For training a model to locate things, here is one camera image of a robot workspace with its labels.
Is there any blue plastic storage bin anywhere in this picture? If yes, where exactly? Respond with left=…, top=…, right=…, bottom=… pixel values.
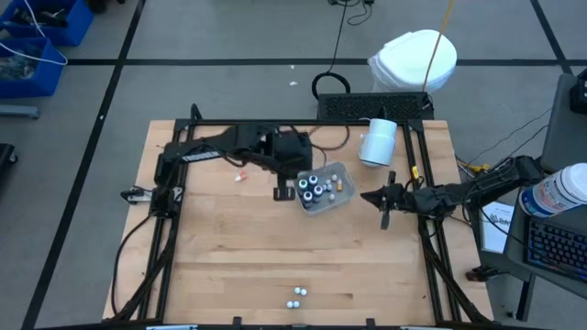
left=0, top=0, right=95, bottom=48
left=0, top=37, right=68, bottom=100

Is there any white bagged trash can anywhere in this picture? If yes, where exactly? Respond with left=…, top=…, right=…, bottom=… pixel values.
left=367, top=28, right=459, bottom=94

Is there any black perforated computer case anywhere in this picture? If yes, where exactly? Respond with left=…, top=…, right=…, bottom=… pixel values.
left=316, top=91, right=436, bottom=123

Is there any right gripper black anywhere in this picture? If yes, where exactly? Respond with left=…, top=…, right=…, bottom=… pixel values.
left=360, top=170, right=410, bottom=231

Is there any dark grey desk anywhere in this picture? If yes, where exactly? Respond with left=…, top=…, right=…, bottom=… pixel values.
left=503, top=170, right=587, bottom=302

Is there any black floor object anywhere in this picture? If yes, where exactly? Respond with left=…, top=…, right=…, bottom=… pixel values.
left=0, top=143, right=19, bottom=182

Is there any grey metal bracket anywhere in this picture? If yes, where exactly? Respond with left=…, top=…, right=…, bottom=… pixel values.
left=129, top=185, right=155, bottom=203

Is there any white cable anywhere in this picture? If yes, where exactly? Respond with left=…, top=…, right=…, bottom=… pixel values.
left=0, top=0, right=69, bottom=67

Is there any white wipes canister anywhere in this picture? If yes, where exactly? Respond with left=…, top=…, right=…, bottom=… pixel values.
left=518, top=162, right=587, bottom=219

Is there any grey floor bar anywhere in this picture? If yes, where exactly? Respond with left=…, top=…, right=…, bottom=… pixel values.
left=0, top=104, right=41, bottom=120

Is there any black looped floor cable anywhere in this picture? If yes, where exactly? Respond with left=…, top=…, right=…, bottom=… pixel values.
left=311, top=0, right=375, bottom=101

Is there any black backlit keyboard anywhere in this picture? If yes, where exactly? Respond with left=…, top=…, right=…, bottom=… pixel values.
left=526, top=218, right=587, bottom=281

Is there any white paper sheet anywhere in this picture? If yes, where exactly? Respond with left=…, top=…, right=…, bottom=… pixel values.
left=480, top=200, right=517, bottom=255

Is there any grey plastic bin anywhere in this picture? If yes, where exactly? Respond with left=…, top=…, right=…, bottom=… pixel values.
left=293, top=160, right=358, bottom=217

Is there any light grey desk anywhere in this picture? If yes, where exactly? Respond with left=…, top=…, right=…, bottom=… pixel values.
left=539, top=72, right=587, bottom=174

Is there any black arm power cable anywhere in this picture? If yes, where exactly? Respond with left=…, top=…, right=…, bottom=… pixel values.
left=111, top=213, right=155, bottom=317

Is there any black desktop device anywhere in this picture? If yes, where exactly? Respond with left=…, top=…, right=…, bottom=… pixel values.
left=570, top=68, right=587, bottom=116

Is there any yellow hanging cable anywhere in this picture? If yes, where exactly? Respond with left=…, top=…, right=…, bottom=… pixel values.
left=421, top=0, right=457, bottom=93

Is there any black metal table frame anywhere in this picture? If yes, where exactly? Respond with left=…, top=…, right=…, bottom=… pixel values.
left=103, top=103, right=494, bottom=330

